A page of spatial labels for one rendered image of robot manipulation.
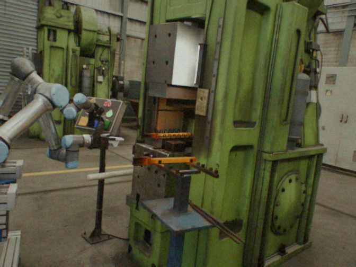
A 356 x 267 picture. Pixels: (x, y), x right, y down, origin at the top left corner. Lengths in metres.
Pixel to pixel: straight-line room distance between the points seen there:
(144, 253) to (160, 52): 1.43
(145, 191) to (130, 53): 9.28
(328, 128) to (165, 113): 5.17
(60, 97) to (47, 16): 5.33
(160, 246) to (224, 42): 1.41
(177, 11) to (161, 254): 1.70
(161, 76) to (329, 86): 5.46
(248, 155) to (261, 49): 0.75
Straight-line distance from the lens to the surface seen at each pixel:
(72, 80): 6.92
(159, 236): 2.24
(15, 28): 10.05
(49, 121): 1.90
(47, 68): 6.92
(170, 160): 1.78
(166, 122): 2.51
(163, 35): 2.22
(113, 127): 2.46
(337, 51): 8.05
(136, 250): 2.50
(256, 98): 2.27
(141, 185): 2.30
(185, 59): 2.17
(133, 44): 11.38
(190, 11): 2.28
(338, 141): 7.14
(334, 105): 7.19
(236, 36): 2.01
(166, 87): 2.14
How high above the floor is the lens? 1.34
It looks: 8 degrees down
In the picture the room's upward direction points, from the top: 6 degrees clockwise
